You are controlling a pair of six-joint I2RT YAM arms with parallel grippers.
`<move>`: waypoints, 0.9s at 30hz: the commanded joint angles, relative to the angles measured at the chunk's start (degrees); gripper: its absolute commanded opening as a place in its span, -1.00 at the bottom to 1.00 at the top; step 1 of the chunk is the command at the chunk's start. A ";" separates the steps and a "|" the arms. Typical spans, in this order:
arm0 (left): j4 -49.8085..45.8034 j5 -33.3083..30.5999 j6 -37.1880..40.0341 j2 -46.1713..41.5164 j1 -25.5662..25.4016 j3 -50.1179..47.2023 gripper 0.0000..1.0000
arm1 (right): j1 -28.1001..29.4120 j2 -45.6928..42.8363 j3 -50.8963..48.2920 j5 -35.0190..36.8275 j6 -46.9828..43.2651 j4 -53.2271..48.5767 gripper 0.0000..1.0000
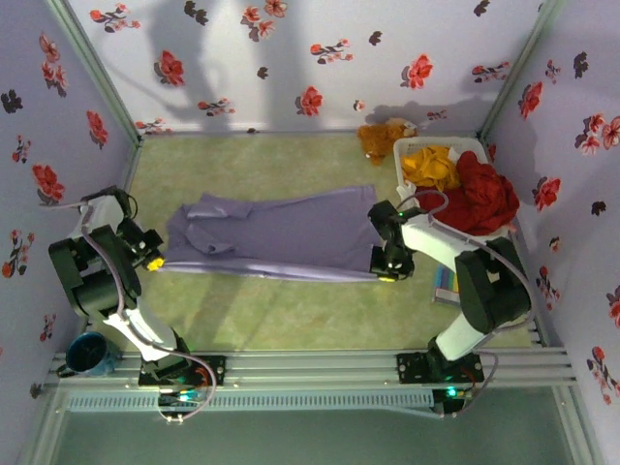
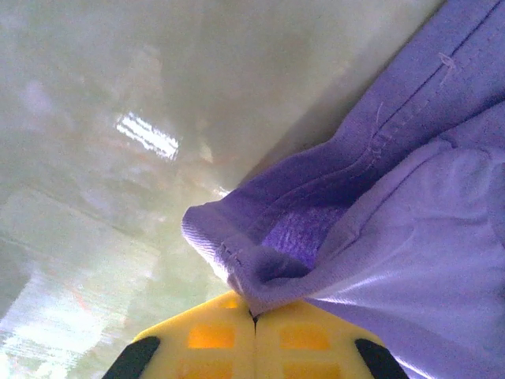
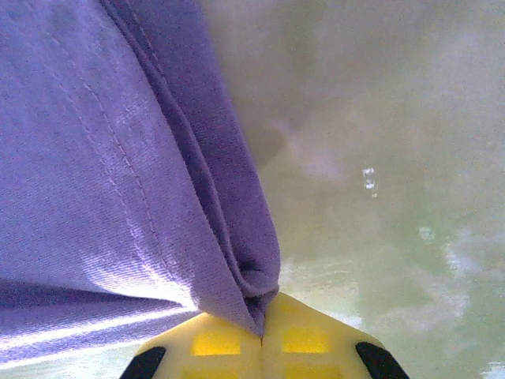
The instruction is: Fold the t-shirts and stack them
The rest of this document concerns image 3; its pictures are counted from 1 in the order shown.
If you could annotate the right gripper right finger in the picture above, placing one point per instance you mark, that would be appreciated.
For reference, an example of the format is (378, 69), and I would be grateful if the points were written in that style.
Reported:
(315, 347)

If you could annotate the purple t-shirt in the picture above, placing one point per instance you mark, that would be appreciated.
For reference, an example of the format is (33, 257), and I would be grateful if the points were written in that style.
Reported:
(98, 177)

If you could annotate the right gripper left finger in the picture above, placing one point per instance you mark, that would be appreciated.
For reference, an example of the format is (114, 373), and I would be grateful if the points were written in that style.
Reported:
(213, 347)

